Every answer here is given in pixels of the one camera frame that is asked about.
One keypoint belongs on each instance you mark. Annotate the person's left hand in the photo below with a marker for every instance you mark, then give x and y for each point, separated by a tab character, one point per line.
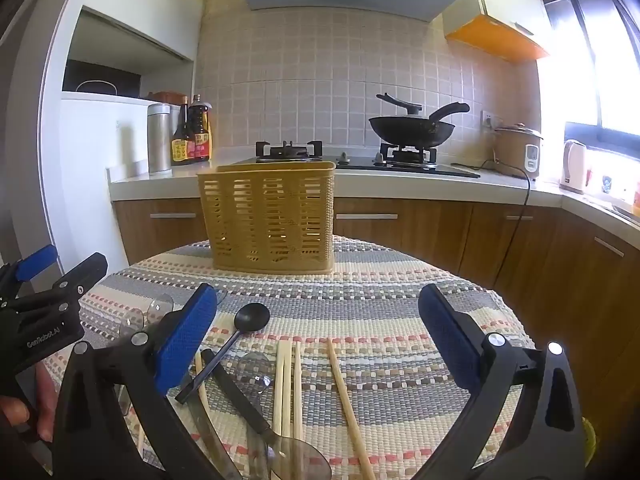
44	402

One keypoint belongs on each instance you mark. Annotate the black gas stove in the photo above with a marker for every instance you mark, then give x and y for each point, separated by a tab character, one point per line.
360	164

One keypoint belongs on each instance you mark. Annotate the black wok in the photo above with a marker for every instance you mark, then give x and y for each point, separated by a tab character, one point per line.
412	132

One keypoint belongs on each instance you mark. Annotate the yellow slotted utensil basket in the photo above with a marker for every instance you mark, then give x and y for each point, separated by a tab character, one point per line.
270	220

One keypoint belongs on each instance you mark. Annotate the red label sauce bottle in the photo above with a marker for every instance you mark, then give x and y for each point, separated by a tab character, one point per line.
201	135

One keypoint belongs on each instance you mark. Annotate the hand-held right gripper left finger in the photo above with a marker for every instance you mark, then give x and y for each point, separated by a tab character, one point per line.
185	340

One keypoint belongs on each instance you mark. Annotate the white wall outlet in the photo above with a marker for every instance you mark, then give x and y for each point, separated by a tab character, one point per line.
487	120

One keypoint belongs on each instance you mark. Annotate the white appliance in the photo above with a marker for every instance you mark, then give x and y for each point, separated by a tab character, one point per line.
100	135

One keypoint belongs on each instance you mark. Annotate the black box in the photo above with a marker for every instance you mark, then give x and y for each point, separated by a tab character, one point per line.
100	74

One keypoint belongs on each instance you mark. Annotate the brown container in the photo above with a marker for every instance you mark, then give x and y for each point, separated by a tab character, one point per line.
167	96

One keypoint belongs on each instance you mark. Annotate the dark sauce bottle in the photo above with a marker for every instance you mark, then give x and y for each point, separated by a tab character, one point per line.
182	150

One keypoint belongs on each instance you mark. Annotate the window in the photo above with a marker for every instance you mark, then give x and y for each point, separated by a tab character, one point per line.
620	60

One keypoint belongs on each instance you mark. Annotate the orange wall cabinet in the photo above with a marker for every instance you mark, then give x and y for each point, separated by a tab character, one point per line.
495	37

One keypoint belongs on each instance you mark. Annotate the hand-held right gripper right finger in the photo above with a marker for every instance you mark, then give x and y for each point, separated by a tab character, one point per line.
450	330

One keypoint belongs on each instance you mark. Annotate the beige rice cooker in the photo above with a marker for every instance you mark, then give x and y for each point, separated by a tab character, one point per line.
512	152

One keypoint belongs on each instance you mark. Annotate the black plastic spoon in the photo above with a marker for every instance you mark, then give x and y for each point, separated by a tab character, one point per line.
252	317

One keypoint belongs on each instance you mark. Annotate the steel canister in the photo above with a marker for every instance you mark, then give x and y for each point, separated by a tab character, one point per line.
160	140

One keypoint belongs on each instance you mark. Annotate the white electric kettle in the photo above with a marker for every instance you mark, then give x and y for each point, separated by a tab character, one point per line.
574	167

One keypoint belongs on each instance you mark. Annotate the yellow object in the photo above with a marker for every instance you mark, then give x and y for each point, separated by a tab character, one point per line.
590	435

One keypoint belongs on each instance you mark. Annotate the clear plastic spoon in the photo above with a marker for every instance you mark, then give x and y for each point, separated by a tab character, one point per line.
160	306
131	324
252	372

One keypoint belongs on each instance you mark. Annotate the striped woven table mat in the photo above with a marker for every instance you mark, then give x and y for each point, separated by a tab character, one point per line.
380	300

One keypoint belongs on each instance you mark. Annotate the wooden kitchen counter cabinet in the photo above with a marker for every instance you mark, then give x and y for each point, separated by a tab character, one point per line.
425	230

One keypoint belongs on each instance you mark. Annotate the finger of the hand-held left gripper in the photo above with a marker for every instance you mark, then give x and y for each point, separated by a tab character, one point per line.
35	262
85	271

